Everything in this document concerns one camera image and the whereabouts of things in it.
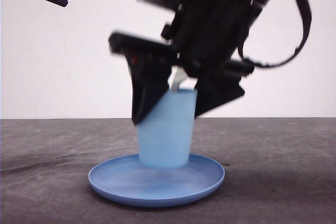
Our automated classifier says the white plastic fork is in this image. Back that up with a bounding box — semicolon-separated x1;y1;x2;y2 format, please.
170;67;188;92

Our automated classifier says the light blue plastic cup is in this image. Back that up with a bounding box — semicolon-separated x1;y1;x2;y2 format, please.
136;89;197;169

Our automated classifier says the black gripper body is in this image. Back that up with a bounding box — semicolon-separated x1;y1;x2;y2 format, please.
109;0;261;78

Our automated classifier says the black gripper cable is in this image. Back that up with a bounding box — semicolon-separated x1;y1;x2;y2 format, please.
237;0;313;68

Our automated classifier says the blue plastic plate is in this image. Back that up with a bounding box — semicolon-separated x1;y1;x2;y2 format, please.
88;154;225;208

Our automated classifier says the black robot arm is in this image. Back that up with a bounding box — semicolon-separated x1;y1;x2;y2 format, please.
109;0;268;124

